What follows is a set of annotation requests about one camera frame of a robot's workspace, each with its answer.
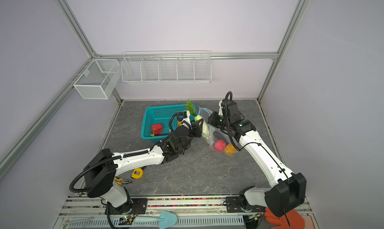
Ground clear zip top bag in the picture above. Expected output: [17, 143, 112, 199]
[197, 107, 237, 156]

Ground pink dragon fruit toy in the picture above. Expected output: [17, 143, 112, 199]
[214, 140, 227, 152]

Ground red pepper toy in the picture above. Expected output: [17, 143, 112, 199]
[151, 124, 164, 135]

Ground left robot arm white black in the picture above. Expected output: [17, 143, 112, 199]
[69, 111, 204, 209]

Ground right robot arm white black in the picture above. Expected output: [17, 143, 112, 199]
[208, 91, 307, 217]

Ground orange gloved hand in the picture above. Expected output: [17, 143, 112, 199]
[264, 208, 305, 229]

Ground teal plastic basket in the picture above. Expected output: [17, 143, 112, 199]
[141, 104, 187, 143]

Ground yellow tape measure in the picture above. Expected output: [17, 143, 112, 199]
[131, 168, 144, 180]

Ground teal silicone spatula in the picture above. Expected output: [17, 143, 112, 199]
[134, 211, 178, 229]

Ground silver wrench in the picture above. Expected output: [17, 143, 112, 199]
[63, 217, 94, 229]

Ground white wire wall rack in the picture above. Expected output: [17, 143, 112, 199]
[121, 51, 212, 83]

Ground yellow handled pliers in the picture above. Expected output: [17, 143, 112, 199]
[114, 177, 132, 186]

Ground white mesh wall box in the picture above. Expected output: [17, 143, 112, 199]
[74, 59, 122, 99]

